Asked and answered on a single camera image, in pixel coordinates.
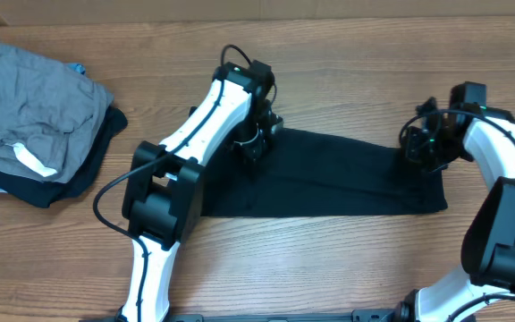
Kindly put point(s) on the black folded garment in stack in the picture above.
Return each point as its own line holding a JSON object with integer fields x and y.
{"x": 43, "y": 194}

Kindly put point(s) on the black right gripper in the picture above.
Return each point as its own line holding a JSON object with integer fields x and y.
{"x": 418, "y": 149}

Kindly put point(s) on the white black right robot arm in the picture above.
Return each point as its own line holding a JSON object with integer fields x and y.
{"x": 486, "y": 273}

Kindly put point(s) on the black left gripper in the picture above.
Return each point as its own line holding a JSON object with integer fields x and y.
{"x": 255, "y": 146}

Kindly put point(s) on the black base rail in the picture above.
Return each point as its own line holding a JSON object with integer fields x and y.
{"x": 275, "y": 317}

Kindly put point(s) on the black t-shirt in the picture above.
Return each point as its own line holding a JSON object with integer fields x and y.
{"x": 313, "y": 174}

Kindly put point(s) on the grey folded shirt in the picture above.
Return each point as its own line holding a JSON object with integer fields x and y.
{"x": 50, "y": 115}

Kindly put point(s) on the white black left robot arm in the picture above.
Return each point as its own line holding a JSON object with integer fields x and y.
{"x": 164, "y": 193}

